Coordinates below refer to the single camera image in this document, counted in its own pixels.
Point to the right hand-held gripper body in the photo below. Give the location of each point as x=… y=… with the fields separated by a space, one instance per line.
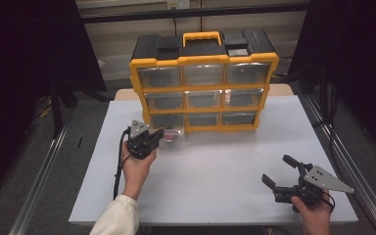
x=323 y=181

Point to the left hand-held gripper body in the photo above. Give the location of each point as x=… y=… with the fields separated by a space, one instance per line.
x=138 y=143

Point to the clear plastic drawer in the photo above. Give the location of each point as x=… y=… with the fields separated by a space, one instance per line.
x=178 y=142

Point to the yellow black drawer organizer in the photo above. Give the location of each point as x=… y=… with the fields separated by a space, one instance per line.
x=202 y=59

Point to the person's left hand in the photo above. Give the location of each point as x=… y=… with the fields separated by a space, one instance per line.
x=137 y=173

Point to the person's right hand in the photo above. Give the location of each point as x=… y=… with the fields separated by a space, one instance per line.
x=316 y=218

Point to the small black floor object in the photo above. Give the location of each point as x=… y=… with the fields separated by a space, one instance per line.
x=80 y=142

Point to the set of clear drawers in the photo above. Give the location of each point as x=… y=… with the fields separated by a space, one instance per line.
x=203 y=75

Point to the black metal stand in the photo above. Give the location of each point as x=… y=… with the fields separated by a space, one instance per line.
x=56 y=107

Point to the black curtain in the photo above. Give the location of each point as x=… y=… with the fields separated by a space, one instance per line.
x=19 y=65
x=359 y=65

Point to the black horizontal bar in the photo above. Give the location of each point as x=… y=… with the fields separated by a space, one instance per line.
x=192 y=13

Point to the metal floor rail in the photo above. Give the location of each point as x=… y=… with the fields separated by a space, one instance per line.
x=355 y=163
x=37 y=186

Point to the white wall outlet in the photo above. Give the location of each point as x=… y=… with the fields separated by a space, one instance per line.
x=178 y=4

